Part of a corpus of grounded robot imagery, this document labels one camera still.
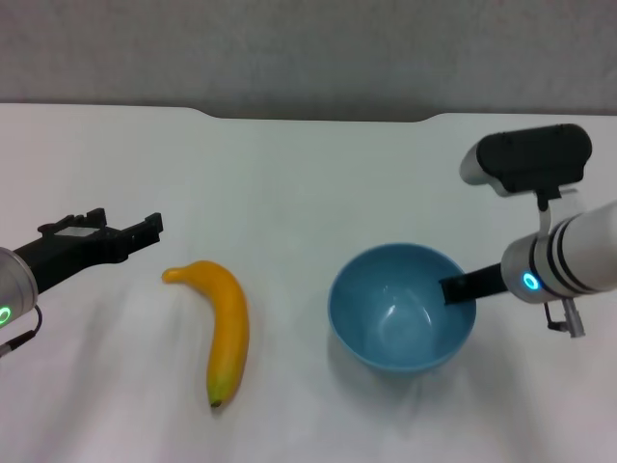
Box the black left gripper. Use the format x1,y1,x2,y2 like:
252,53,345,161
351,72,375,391
13,211,165,294

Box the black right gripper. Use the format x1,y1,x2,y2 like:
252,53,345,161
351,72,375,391
438,263,505,308

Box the blue plastic bowl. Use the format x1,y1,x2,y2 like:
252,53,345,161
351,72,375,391
328,242,477,373

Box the yellow banana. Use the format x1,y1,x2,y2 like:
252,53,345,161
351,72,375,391
161,259,251,409

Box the black bracket with white plate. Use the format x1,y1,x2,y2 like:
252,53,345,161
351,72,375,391
37,207,107,240

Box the short white camera cable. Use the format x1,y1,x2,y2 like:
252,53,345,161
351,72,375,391
536,189,563,237

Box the grey cable connector plug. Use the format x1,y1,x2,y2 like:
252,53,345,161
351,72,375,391
544,296,587,340

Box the black and white wrist camera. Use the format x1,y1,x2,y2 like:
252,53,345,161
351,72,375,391
460,123,593,198

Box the thin black cable with plug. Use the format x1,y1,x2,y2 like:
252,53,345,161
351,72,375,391
0,306,43,358

